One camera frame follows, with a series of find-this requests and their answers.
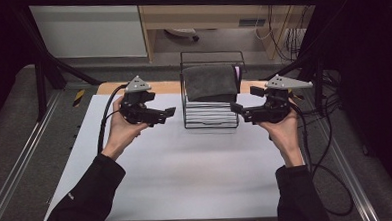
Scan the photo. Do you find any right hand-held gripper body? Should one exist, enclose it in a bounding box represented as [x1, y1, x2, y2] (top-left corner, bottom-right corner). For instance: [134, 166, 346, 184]
[240, 71, 316, 126]

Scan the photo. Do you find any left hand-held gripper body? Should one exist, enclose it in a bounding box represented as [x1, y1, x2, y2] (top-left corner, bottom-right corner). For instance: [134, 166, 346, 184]
[116, 74, 168, 129]

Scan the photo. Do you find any black wire rack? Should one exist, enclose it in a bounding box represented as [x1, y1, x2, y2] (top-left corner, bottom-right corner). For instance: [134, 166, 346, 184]
[177, 48, 251, 132]

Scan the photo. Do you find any grey zipper pouch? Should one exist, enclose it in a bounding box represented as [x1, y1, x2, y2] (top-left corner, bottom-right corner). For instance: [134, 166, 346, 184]
[181, 62, 244, 105]

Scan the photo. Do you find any person's left hand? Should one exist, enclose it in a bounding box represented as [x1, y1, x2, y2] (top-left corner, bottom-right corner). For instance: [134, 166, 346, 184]
[97, 94, 152, 162]

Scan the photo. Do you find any person's right hand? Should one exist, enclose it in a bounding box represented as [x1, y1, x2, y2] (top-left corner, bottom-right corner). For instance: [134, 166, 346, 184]
[257, 98, 307, 170]

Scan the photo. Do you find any wooden table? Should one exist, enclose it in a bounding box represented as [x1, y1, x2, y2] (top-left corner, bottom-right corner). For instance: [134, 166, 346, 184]
[95, 74, 277, 102]

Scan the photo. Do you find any yellow black tape marker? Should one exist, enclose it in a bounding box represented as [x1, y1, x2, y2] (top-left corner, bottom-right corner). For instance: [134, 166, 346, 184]
[71, 88, 87, 108]
[287, 87, 306, 101]

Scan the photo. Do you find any white board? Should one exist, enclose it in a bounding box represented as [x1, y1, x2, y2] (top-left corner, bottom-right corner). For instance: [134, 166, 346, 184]
[36, 84, 327, 221]

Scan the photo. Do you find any white chair base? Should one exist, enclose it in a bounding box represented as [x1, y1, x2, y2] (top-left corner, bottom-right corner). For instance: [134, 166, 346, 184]
[164, 26, 201, 44]

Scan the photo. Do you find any white cabinet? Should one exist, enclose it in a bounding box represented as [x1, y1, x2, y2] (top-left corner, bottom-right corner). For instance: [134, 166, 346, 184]
[29, 0, 149, 63]

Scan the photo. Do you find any wooden desk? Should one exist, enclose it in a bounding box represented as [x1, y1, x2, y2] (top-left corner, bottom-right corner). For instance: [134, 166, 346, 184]
[134, 0, 320, 66]

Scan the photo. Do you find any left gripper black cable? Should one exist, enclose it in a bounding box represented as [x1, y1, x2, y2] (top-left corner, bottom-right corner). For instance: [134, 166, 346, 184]
[94, 82, 134, 156]

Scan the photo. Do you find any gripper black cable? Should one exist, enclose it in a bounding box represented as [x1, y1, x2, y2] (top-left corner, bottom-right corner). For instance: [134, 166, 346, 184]
[287, 95, 356, 219]
[94, 82, 134, 156]

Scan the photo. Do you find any bundle of black cables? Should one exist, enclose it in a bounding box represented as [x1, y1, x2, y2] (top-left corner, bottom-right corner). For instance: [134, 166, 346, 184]
[252, 0, 344, 133]

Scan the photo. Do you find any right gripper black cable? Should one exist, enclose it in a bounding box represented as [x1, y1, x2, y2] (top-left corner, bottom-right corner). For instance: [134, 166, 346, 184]
[287, 95, 356, 219]

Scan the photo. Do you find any black metal frame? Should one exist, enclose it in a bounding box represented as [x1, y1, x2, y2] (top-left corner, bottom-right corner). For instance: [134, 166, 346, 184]
[11, 0, 339, 130]

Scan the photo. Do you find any aluminium rail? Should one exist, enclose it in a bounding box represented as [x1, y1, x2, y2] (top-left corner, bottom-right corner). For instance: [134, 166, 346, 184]
[0, 91, 69, 221]
[316, 114, 381, 221]

